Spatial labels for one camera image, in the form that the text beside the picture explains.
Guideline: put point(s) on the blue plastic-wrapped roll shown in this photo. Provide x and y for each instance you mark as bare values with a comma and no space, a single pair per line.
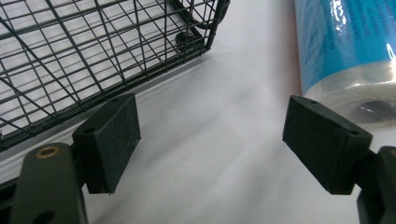
348,46

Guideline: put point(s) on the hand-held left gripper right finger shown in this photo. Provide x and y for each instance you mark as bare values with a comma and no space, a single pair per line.
323,146

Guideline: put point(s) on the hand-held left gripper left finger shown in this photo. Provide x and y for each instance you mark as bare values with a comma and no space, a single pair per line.
107,146

